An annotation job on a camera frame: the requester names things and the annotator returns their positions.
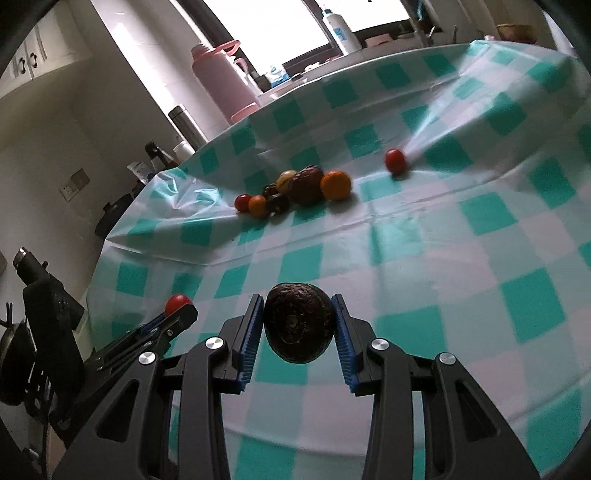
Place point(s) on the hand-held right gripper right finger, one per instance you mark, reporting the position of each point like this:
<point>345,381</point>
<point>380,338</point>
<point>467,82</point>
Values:
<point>344,346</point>

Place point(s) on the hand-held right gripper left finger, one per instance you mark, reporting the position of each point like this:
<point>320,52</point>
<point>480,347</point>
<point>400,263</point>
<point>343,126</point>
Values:
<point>249,344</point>

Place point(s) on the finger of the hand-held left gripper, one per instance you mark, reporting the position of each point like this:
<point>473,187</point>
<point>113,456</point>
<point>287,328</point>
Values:
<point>147,326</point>
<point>182,318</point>

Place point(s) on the small red tomato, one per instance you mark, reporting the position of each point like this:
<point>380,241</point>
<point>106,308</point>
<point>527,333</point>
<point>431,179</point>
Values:
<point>178,303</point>
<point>242,202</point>

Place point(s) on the dark wrinkled passion fruit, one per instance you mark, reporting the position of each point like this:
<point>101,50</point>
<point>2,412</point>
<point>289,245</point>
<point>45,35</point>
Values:
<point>299,323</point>

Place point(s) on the small dark wrinkled fruit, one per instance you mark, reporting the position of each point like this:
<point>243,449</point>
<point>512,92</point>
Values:
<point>269,189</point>
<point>278,204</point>

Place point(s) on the orange mandarin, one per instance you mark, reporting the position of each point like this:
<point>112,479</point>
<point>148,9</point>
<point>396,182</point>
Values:
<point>336,184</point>

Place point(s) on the large dark reddish fruit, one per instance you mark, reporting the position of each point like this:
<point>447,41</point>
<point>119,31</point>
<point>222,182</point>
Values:
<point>307,185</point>

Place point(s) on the large red tomato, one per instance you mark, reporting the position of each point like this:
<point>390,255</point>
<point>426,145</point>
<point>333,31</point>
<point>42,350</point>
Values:
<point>395,160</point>

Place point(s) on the teal checkered tablecloth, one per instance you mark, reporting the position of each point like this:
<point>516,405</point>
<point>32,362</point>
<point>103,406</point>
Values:
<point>415,258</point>

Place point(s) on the dark cooking pot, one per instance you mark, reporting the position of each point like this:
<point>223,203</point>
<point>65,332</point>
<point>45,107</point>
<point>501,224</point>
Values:
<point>113,217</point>

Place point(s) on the small orange tomato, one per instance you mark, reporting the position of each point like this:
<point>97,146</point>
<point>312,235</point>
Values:
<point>257,206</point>

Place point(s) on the small white carton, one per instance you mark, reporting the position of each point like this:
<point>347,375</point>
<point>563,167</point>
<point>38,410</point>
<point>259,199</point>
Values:
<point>141,171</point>

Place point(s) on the dark glass bottle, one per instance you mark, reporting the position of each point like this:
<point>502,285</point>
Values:
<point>159,157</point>

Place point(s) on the white cup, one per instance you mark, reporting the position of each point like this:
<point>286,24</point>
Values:
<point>183,150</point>

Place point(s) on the pale round fruit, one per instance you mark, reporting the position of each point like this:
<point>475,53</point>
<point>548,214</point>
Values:
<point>286,179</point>

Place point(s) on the steel thermos flask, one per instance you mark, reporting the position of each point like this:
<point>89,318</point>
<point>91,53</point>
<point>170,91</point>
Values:
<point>187,124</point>

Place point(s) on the pink thermos jug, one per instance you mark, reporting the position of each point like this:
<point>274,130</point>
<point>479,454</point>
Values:
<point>221,78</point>

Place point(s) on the white bottle blue label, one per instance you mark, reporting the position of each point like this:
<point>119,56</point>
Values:
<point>341,32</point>

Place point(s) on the brown bowl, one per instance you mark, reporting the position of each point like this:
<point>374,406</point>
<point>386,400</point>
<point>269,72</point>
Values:
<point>517,32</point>

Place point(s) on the wall socket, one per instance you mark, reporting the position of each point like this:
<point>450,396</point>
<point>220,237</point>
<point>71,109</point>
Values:
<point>74,184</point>

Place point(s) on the white wall cabinet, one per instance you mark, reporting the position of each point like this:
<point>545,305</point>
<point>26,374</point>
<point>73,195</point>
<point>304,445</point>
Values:
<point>37,50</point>

